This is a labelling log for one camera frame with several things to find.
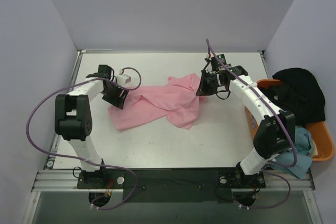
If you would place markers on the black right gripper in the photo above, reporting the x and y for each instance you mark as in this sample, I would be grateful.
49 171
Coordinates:
206 82

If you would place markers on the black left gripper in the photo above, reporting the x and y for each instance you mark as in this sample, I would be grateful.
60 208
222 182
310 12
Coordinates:
114 92

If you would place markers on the pink t shirt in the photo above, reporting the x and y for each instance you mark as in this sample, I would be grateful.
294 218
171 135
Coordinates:
176 101

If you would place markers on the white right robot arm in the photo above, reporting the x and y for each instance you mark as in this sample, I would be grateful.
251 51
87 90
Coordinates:
238 82

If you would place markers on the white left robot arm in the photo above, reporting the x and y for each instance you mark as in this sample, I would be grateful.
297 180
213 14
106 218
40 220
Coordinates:
73 119

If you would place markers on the black garment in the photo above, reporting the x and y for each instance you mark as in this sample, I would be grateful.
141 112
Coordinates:
298 92

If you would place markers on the blue garment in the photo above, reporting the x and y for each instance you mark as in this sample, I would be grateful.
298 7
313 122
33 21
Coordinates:
304 145

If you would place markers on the orange plastic basket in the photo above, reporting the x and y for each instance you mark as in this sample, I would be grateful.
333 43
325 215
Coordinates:
319 140

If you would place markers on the cream garment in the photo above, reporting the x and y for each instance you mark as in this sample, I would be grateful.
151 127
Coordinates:
314 150

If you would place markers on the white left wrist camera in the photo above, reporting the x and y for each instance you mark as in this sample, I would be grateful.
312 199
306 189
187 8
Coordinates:
123 79

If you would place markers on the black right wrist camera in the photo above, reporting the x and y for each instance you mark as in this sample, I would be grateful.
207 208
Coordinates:
218 63

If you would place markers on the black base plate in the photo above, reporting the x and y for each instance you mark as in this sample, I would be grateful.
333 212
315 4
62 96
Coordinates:
126 183

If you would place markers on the aluminium front rail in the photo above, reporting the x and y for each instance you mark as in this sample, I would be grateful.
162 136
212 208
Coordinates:
65 180

